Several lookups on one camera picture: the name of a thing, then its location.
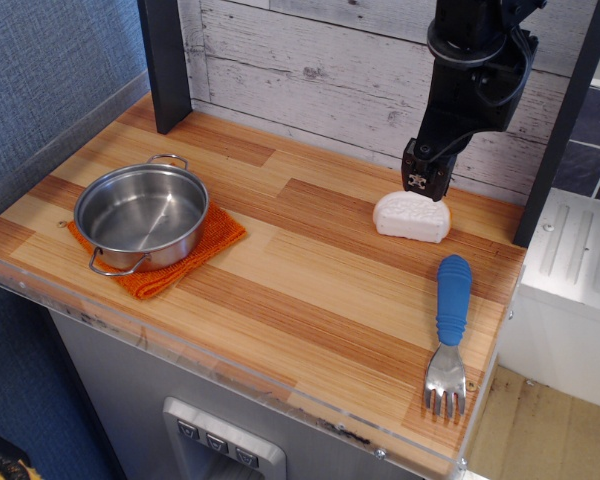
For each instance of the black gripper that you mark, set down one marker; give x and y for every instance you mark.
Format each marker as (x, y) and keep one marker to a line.
(456, 110)

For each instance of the orange knitted towel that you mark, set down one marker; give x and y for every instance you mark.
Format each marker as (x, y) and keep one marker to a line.
(221, 231)

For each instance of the stainless steel pot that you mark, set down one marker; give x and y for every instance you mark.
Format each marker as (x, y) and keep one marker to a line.
(143, 217)

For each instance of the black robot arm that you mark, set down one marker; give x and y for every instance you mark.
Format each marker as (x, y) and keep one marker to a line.
(482, 61)

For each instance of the white toy cheese wedge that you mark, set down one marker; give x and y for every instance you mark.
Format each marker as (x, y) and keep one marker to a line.
(412, 216)

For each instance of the white grooved side counter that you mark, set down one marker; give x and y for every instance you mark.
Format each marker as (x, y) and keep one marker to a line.
(552, 334)

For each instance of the clear acrylic edge guard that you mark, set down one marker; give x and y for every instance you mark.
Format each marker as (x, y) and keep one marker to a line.
(341, 342)

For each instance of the grey cabinet button panel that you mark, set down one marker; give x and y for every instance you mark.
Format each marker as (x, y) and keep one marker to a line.
(207, 447)

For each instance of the yellow black object on floor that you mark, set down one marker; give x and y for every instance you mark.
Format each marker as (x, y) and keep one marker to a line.
(15, 468)

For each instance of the right dark shelf post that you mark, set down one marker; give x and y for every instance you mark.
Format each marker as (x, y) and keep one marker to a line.
(572, 103)

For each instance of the dark shelf post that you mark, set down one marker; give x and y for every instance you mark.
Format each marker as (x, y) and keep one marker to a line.
(572, 103)
(166, 62)

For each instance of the blue handled metal fork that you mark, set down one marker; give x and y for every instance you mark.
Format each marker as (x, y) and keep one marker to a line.
(445, 379)

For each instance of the left dark shelf post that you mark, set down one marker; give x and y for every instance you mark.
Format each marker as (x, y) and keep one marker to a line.
(166, 62)

